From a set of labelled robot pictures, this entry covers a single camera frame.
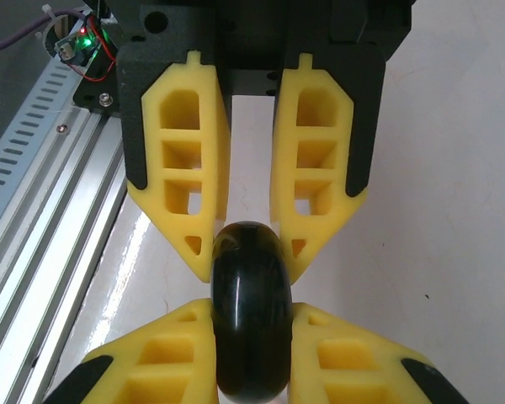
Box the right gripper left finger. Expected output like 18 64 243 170
45 297 219 404

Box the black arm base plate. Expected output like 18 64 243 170
70 58 121 120

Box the small circuit board green light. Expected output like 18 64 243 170
54 24 98 65

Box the white zip tie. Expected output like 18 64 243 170
35 3 61 40

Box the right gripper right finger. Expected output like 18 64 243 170
290 300 464 404

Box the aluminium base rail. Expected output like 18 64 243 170
0 104 130 404

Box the grey slotted cable duct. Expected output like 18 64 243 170
0 54 86 262

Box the thin red wire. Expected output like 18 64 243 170
77 16 115 82

